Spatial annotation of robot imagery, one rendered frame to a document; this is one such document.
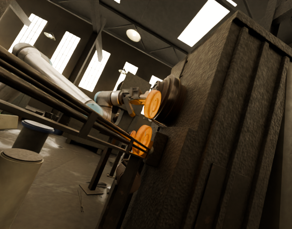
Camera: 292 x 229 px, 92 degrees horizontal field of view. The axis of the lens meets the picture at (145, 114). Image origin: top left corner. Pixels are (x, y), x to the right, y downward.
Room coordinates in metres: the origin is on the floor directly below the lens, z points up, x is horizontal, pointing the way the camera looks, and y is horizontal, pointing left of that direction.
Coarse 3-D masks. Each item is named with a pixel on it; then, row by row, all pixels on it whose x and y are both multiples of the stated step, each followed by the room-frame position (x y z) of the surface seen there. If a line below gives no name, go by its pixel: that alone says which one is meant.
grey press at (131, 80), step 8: (128, 72) 3.65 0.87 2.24; (128, 80) 3.68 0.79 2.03; (136, 80) 3.75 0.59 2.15; (144, 80) 3.83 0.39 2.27; (120, 88) 3.64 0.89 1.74; (128, 88) 3.71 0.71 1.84; (136, 88) 3.78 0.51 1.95; (144, 88) 3.86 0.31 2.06; (112, 112) 4.22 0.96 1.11; (120, 112) 4.47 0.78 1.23; (136, 112) 3.87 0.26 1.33; (120, 120) 4.05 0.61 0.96; (128, 120) 4.11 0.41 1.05; (136, 120) 4.19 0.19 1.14; (120, 128) 4.06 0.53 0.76; (128, 128) 4.11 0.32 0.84; (120, 144) 4.10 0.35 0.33; (112, 152) 4.08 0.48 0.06
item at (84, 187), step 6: (126, 132) 1.64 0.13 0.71; (108, 150) 1.63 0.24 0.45; (102, 156) 1.65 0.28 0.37; (108, 156) 1.66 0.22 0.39; (102, 162) 1.63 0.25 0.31; (96, 168) 1.66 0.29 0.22; (102, 168) 1.65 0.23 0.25; (96, 174) 1.63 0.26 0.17; (96, 180) 1.64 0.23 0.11; (84, 186) 1.66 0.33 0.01; (90, 186) 1.64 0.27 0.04; (96, 186) 1.67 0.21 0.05; (90, 192) 1.59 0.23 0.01; (96, 192) 1.63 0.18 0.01; (102, 192) 1.68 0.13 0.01
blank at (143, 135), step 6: (144, 126) 0.69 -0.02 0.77; (138, 132) 0.67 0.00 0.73; (144, 132) 0.67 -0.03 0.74; (150, 132) 0.75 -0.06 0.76; (138, 138) 0.66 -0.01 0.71; (144, 138) 0.76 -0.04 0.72; (150, 138) 0.78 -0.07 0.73; (138, 144) 0.66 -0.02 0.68; (144, 144) 0.75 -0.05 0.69; (138, 150) 0.68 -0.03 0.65
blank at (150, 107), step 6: (156, 90) 0.70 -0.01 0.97; (150, 96) 0.67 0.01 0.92; (156, 96) 0.70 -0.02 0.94; (150, 102) 0.67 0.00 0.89; (156, 102) 0.76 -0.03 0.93; (144, 108) 0.69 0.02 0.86; (150, 108) 0.69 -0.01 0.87; (156, 108) 0.77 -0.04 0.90; (144, 114) 0.73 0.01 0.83; (150, 114) 0.72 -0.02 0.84
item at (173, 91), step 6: (174, 78) 1.07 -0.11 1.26; (174, 84) 1.05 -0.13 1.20; (174, 90) 1.04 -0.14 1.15; (168, 96) 1.02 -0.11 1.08; (174, 96) 1.04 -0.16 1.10; (168, 102) 1.05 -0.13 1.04; (162, 108) 1.07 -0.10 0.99; (168, 108) 1.07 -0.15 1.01; (156, 114) 1.15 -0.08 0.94; (162, 114) 1.11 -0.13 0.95; (150, 120) 1.26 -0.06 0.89; (156, 120) 1.20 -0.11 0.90
